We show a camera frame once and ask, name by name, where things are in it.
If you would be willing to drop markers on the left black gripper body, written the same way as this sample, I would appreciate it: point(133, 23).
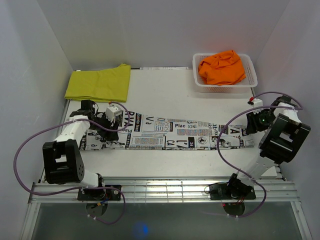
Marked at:
point(105, 133)

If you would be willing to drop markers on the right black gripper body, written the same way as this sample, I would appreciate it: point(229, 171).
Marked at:
point(262, 120)

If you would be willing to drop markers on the newspaper print trousers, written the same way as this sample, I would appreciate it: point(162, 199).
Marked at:
point(143, 132)

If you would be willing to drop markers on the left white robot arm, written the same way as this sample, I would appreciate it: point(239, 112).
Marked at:
point(63, 163)

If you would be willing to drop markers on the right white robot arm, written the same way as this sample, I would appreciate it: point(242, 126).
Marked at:
point(284, 136)

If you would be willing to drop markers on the folded yellow-green trousers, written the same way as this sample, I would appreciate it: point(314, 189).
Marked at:
point(105, 85)

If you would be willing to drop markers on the orange trousers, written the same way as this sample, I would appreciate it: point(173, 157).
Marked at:
point(224, 68)

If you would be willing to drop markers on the white plastic basket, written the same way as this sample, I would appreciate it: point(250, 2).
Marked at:
point(244, 86)

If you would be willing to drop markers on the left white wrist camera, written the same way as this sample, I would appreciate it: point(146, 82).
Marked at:
point(112, 112)

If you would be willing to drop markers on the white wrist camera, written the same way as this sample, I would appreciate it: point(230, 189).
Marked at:
point(112, 112)
point(255, 102)

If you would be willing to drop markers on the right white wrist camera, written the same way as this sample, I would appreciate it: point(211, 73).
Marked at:
point(255, 102)

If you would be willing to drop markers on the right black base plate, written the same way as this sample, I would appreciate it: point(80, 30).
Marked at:
point(222, 191)

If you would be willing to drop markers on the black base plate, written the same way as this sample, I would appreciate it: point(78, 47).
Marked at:
point(222, 191)
point(112, 193)

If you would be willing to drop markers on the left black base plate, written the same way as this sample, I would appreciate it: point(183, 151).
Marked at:
point(112, 193)

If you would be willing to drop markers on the aluminium rail frame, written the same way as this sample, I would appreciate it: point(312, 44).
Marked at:
point(164, 199)

